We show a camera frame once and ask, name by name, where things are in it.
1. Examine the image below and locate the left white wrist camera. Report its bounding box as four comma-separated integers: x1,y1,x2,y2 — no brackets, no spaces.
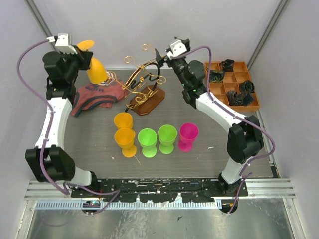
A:
46,33,78,54

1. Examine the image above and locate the green wine glass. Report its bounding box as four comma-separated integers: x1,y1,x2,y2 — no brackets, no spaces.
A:
158,124,177,154
138,128,157,158

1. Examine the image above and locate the green wine glass right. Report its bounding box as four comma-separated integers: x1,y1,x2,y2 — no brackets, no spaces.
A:
158,124,177,154

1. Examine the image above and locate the black crumpled item right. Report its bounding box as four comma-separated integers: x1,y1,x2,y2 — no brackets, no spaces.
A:
239,80,255,93

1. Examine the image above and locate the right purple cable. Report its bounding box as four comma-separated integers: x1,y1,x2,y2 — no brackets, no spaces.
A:
171,46,276,216

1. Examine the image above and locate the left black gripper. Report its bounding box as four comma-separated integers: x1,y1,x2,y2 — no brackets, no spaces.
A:
61,45,93,82

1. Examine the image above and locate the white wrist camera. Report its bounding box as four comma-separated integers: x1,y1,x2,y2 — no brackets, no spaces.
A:
166,37,190,59
46,33,78,54

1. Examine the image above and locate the orange compartment tray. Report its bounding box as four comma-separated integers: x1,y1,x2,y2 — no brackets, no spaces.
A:
204,61,260,112

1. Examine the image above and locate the orange wine glass front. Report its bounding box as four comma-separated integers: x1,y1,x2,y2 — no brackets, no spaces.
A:
114,128,137,158

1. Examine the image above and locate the gold wire wine glass rack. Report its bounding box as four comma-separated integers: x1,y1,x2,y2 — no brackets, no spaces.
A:
109,43,166,116

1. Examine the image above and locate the black crumpled item bottom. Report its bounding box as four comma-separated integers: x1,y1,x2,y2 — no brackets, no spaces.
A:
226,90,255,106

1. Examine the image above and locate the green wine glass left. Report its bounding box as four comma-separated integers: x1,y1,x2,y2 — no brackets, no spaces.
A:
138,128,157,158

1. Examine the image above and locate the red printed cloth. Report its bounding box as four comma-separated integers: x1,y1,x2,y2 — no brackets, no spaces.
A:
71,81,128,117

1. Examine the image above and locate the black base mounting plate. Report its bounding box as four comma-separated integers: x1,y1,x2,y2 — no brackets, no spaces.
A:
68,178,249,203

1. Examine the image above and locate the orange wine glass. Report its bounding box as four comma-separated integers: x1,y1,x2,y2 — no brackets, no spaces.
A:
114,112,133,129
114,128,137,158

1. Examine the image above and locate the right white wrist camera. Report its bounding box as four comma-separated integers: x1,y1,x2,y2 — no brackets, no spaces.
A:
166,37,190,59

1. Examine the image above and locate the black crumpled item left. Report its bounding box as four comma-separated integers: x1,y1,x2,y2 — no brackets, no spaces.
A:
209,70,225,83

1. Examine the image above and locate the orange wine glass rear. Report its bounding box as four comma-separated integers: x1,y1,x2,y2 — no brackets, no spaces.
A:
114,112,133,129

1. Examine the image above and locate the pink plastic wine glass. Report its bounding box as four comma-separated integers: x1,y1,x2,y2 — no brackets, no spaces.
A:
178,123,199,152

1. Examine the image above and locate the black crumpled item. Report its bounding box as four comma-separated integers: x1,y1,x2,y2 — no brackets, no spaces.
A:
239,80,255,93
226,90,255,106
209,70,225,83
221,59,235,72

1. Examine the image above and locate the aluminium frame rail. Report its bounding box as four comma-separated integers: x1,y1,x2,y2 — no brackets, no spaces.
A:
24,178,297,200

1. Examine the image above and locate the slotted grey cable duct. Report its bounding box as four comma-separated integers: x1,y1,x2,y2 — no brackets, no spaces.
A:
35,200,222,210

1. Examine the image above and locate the yellow plastic wine glass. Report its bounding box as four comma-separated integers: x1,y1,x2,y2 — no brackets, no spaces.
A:
77,40,109,84

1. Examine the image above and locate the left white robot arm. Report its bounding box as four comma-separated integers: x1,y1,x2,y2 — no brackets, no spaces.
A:
25,50,100,197

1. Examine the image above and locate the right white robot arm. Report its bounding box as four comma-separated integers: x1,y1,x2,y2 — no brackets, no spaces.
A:
156,52,264,196

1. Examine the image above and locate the black crumpled item top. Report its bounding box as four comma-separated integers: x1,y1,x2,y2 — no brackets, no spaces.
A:
221,59,235,72

